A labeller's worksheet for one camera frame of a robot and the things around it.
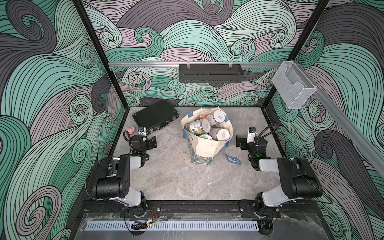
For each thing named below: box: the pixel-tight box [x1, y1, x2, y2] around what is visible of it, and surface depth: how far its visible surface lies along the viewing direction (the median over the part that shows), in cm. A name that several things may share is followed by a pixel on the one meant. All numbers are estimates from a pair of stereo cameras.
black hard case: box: [132, 100, 179, 134], surface depth 110 cm
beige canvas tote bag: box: [181, 107, 242, 166], surface depth 86 cm
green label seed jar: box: [184, 118, 211, 135], surface depth 83 cm
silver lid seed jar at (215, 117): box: [206, 109, 226, 127], surface depth 89 cm
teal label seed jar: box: [200, 133, 213, 140], surface depth 81 cm
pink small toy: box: [126, 126, 136, 135], surface depth 103 cm
